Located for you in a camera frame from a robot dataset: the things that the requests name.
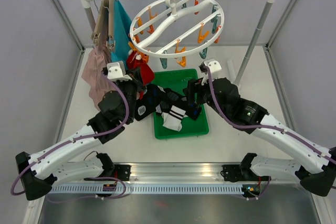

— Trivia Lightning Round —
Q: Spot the teal clothes peg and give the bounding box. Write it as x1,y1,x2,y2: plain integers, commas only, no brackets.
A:
160,58,167,69

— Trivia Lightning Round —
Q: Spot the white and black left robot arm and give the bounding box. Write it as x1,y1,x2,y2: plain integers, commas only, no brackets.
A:
10,67,145,201

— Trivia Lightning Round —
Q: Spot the white round clip hanger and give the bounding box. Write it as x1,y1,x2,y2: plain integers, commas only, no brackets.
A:
129,0,225,59

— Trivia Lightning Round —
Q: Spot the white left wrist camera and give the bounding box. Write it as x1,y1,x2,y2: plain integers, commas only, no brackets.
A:
102,61,132,82

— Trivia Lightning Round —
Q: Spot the orange peg on crossbar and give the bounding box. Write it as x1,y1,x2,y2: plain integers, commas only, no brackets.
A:
197,23,209,44

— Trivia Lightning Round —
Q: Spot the beige clothes hanger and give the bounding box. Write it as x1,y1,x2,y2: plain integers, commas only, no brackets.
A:
91,0,116,53

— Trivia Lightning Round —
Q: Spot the pink hanging garment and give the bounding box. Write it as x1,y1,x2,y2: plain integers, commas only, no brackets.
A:
81,45,114,111

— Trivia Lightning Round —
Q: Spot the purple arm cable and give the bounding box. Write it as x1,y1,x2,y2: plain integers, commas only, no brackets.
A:
204,66,336,166
9,73,131,196

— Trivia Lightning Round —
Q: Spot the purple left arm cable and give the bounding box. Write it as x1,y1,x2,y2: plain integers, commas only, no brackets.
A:
9,73,131,196

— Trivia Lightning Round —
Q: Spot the red christmas sock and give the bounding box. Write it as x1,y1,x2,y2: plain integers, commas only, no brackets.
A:
126,50,144,70
138,62,155,86

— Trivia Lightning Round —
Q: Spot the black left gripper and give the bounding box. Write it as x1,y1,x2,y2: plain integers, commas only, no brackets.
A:
114,66,148,121

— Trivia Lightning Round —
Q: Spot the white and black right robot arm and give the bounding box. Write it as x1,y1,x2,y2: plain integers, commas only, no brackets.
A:
183,78,335,197

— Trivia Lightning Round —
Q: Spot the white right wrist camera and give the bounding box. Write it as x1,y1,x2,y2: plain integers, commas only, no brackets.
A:
199,58,222,79

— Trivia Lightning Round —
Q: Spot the orange peg at front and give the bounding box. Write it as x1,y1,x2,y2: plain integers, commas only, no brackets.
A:
175,56,186,68

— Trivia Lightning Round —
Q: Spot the green plastic tray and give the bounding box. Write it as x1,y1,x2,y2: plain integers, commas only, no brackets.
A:
153,69,209,140

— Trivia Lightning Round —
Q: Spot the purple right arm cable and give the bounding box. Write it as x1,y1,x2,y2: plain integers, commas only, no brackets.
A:
204,66,336,166

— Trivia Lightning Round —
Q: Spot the white slotted cable duct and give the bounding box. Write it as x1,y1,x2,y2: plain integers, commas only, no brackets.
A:
51,183,243,195

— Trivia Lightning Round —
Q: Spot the aluminium mounting rail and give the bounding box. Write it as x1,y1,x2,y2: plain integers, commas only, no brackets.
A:
49,162,322,183

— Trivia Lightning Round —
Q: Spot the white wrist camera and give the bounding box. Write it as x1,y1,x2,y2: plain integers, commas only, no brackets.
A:
199,58,222,79
102,61,132,82

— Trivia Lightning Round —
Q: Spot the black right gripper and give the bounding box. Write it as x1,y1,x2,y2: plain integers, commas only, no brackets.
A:
182,72,228,119

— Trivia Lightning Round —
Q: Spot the black sock with blue pattern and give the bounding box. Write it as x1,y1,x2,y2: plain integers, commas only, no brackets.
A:
134,84,172,121

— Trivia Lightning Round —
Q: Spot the white sock with black stripes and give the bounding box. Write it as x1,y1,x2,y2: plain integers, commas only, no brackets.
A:
161,105,186,132

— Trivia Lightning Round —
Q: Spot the teal hanging garment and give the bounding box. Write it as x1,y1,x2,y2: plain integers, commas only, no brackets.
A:
111,0,132,63

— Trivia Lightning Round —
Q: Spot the orange clothes peg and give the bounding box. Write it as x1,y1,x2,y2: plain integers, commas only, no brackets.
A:
128,41,139,54
140,52,149,64

